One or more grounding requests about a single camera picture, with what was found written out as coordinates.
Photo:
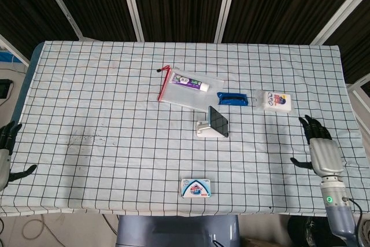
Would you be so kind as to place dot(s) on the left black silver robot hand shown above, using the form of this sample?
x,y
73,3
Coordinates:
x,y
3,166

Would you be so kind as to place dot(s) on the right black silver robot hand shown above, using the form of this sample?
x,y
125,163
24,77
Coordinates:
x,y
326,157

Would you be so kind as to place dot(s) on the black smartphone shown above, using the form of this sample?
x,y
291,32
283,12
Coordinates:
x,y
219,121

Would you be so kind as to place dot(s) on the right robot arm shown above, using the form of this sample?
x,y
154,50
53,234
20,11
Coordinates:
x,y
338,209

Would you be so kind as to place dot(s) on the white folding phone stand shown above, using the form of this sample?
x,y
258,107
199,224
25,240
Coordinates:
x,y
205,131

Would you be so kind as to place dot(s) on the white tissue pack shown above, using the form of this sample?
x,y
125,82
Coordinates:
x,y
276,102

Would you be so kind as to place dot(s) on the black round floor object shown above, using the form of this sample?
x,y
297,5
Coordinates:
x,y
309,231

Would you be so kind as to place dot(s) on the black box device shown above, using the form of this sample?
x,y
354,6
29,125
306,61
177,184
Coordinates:
x,y
4,88

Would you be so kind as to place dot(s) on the blue wrapped package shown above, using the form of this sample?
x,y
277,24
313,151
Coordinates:
x,y
232,99

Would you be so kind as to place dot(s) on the checkered white tablecloth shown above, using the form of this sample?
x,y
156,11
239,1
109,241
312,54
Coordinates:
x,y
115,131

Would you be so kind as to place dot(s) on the white blue soap box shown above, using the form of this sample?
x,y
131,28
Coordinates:
x,y
196,188

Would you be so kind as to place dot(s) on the clear pouch with red zipper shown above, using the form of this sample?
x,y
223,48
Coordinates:
x,y
185,98

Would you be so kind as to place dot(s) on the purple white toothpaste tube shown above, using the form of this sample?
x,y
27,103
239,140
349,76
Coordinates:
x,y
188,81

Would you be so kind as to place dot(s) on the blue-grey robot torso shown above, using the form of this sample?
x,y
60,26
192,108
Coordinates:
x,y
176,231

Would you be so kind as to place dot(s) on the white partition post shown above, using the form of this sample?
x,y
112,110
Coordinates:
x,y
60,4
226,4
341,12
14,51
131,4

